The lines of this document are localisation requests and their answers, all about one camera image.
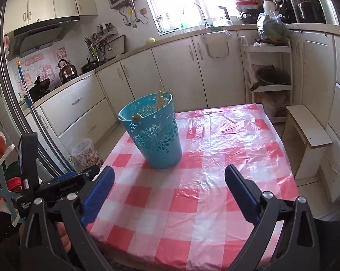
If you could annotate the metal sliding door frame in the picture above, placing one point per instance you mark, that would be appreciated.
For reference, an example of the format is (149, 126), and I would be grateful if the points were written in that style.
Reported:
(3, 76)

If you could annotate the blue perforated plastic basket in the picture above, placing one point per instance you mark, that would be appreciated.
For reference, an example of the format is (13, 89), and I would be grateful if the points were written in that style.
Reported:
(158, 146)

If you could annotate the black gas stove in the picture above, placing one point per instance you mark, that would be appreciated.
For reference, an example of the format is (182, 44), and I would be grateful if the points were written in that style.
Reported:
(57, 86)

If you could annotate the stack of bowls and dishes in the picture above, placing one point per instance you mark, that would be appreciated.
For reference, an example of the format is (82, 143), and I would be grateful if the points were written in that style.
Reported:
(247, 4)

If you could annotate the steel sink faucet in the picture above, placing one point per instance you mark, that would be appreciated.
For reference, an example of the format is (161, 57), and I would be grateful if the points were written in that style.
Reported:
(201, 11)

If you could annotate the black cooking pot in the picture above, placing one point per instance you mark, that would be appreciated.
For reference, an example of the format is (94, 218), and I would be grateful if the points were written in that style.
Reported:
(309, 12)

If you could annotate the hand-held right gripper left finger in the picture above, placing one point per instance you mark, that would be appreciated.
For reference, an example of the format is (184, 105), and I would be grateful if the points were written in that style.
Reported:
(98, 194)

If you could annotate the white framed kitchen window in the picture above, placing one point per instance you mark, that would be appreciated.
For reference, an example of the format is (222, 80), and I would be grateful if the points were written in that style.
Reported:
(172, 0)

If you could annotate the bin with plastic bag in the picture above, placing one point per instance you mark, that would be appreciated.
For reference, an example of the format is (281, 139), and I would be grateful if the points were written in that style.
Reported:
(86, 153)

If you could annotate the cream base cabinet drawer stack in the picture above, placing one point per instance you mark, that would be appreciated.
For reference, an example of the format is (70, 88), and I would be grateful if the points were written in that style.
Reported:
(339, 104)

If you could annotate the cream base cabinet with drawers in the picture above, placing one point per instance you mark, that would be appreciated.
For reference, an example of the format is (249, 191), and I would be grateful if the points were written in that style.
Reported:
(71, 110)

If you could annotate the black frying pan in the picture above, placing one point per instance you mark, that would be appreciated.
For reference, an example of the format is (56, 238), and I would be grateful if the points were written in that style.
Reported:
(89, 67)

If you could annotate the white electric water boiler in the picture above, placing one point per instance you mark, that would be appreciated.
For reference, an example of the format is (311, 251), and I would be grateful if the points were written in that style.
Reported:
(326, 5)

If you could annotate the dark cutting board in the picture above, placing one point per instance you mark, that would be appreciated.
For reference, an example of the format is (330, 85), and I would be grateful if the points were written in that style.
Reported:
(116, 46)

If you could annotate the pink wall stickers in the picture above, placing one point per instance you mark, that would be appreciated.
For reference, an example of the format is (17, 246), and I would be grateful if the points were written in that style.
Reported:
(43, 67)

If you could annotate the bundle of bamboo chopsticks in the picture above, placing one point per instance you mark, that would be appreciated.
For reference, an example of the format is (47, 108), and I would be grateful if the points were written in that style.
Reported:
(159, 98)

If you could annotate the cream base cabinet with doors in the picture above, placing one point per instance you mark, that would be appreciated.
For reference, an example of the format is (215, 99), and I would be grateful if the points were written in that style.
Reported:
(172, 67)

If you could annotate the black wok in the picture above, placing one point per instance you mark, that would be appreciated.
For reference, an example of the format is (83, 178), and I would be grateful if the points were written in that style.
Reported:
(41, 86)

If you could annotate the wooden folding shelf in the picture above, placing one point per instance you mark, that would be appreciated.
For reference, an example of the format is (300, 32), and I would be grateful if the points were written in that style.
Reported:
(2, 187)

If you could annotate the cream wall cabinet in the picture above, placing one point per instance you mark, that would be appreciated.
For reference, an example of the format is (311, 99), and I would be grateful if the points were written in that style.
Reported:
(45, 2)

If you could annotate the wall utensil rack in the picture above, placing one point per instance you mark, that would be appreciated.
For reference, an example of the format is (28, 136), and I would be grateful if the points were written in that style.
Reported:
(99, 39)

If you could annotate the dark pan on trolley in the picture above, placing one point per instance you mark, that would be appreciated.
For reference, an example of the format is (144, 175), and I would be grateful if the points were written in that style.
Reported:
(271, 77)

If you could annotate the plastic bag of vegetables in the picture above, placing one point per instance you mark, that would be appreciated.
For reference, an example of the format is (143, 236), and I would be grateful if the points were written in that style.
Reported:
(272, 28)

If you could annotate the pink checked plastic tablecloth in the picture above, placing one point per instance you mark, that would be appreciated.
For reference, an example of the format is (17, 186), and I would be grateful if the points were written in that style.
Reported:
(201, 189)

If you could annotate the clear bag hanging on cabinet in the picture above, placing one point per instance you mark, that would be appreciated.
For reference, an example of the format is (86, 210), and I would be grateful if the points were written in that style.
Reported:
(216, 45)

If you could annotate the pale wooden stool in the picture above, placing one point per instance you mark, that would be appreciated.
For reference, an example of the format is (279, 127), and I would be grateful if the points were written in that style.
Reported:
(308, 129)

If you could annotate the white thermos jug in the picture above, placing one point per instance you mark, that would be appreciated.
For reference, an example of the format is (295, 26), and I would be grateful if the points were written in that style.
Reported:
(269, 5)

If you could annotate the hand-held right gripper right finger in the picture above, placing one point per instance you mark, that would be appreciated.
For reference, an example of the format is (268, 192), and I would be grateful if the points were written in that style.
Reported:
(240, 194)

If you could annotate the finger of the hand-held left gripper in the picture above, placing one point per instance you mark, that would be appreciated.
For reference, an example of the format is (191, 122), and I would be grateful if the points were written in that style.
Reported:
(62, 187)
(67, 176)

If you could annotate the yellow sponge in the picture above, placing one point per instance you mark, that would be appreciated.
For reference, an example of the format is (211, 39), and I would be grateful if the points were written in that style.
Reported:
(150, 40)

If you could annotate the black range hood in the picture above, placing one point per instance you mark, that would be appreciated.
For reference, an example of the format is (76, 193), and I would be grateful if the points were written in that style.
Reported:
(37, 34)

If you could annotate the person's left hand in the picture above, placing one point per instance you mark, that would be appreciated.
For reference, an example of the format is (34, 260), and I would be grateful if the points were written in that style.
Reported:
(63, 237)

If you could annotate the white tiered trolley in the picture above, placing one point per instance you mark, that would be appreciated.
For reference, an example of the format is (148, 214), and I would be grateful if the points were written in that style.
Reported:
(267, 49)

